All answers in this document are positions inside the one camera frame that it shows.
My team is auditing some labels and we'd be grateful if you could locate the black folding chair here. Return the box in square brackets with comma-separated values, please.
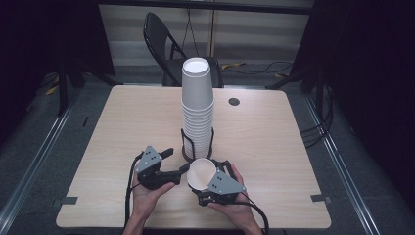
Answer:
[143, 12, 225, 88]

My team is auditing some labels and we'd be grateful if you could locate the dark curtain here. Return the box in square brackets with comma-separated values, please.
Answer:
[290, 0, 415, 204]
[0, 0, 115, 145]

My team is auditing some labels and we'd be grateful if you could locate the single white paper cup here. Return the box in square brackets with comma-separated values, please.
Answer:
[186, 158, 218, 192]

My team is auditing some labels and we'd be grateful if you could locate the person's right hand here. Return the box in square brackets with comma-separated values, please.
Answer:
[207, 164, 259, 228]

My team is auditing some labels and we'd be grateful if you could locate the grey tape strip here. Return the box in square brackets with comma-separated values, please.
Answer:
[309, 193, 332, 205]
[53, 196, 79, 208]

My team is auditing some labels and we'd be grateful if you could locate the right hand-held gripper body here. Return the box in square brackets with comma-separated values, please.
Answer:
[192, 169, 248, 208]

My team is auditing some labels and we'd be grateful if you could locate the thin black floor cable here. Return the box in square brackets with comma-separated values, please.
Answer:
[259, 61, 294, 75]

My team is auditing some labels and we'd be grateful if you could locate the yellow floor cable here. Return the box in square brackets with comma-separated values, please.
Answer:
[220, 62, 247, 71]

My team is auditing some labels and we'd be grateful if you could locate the person's left hand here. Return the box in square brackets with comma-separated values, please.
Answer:
[130, 173, 176, 213]

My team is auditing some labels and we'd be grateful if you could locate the hand-held gripper cable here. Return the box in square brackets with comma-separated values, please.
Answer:
[124, 151, 145, 227]
[239, 191, 270, 235]

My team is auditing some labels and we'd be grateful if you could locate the stack of white paper cups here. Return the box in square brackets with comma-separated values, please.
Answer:
[181, 57, 215, 160]

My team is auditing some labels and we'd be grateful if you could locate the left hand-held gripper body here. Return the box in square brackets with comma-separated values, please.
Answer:
[133, 145, 182, 191]

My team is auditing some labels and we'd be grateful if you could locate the left hand-held gripper cable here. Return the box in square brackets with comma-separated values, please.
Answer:
[124, 151, 145, 227]

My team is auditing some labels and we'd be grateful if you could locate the right hand-held gripper cable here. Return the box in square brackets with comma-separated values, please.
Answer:
[239, 191, 270, 235]

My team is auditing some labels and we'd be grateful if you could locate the black metal stand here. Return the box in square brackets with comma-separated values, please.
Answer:
[56, 53, 122, 118]
[265, 63, 325, 96]

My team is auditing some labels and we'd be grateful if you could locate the black wire cup holder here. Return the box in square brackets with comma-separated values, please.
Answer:
[180, 126, 215, 164]

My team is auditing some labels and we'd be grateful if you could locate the bundle of black floor cables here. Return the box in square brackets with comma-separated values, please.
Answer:
[299, 81, 336, 149]

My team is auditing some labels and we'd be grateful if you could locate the black power cable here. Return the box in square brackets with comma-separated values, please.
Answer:
[181, 8, 192, 53]
[188, 8, 198, 57]

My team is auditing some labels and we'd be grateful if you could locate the metal floor rail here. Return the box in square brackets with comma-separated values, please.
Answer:
[302, 93, 384, 235]
[0, 102, 81, 231]

